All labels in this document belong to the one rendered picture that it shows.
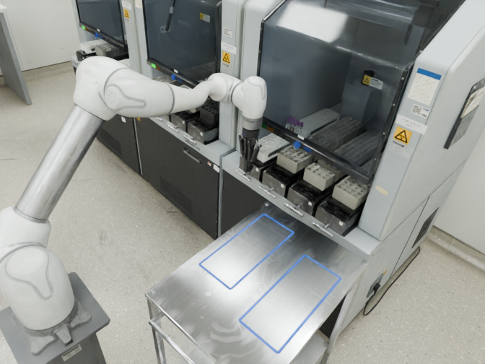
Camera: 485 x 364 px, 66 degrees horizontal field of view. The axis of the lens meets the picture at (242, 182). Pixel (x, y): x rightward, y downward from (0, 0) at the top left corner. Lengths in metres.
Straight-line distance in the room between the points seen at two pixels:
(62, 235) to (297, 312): 1.82
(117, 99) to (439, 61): 0.91
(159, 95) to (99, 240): 1.57
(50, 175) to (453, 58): 1.22
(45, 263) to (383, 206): 1.13
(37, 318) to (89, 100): 0.64
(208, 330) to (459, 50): 1.06
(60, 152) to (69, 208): 1.60
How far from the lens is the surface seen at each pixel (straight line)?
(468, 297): 2.62
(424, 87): 1.26
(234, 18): 1.69
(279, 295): 1.20
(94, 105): 1.21
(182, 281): 1.21
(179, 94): 1.19
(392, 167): 1.39
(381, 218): 1.51
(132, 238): 2.50
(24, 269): 1.16
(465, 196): 2.65
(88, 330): 1.32
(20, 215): 1.31
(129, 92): 1.08
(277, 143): 1.76
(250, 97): 1.49
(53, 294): 1.19
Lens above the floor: 1.79
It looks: 38 degrees down
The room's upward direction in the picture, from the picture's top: 4 degrees clockwise
